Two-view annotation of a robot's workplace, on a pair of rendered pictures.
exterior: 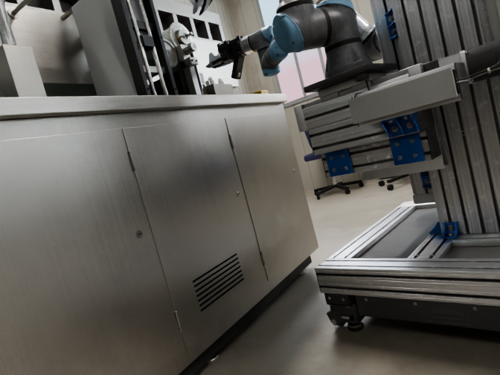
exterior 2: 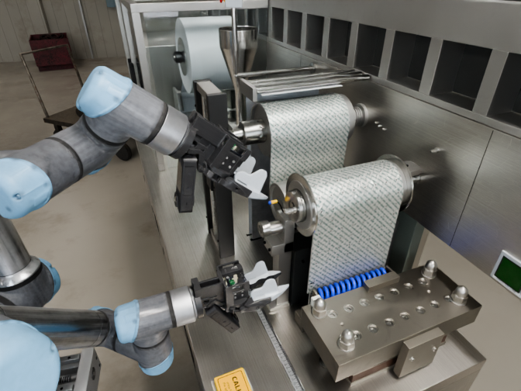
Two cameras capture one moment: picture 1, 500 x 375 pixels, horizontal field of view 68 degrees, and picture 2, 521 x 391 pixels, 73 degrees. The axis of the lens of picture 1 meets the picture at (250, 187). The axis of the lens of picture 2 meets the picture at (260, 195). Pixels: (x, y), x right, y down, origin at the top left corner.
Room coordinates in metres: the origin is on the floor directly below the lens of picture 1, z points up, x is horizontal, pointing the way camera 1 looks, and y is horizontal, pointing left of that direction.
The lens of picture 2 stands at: (2.06, -0.48, 1.70)
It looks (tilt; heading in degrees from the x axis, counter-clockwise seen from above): 32 degrees down; 123
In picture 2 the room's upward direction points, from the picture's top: straight up
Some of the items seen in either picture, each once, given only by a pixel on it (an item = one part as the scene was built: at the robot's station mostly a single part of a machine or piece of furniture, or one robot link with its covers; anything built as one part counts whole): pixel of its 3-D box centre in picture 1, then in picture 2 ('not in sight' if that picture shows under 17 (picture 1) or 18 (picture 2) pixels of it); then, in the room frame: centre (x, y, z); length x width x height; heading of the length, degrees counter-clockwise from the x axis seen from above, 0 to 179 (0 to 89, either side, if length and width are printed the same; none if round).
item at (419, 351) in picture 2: not in sight; (419, 353); (2.10, 0.12, 0.97); 0.10 x 0.03 x 0.11; 55
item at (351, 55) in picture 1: (346, 59); not in sight; (1.22, -0.40, 0.87); 0.15 x 0.15 x 0.10
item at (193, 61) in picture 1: (193, 77); (277, 263); (1.73, 0.12, 1.05); 0.06 x 0.05 x 0.31; 55
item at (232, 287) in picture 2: (233, 50); (220, 291); (1.70, -0.08, 1.12); 0.12 x 0.08 x 0.09; 55
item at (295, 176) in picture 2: (181, 38); (300, 204); (1.78, 0.13, 1.25); 0.15 x 0.01 x 0.15; 145
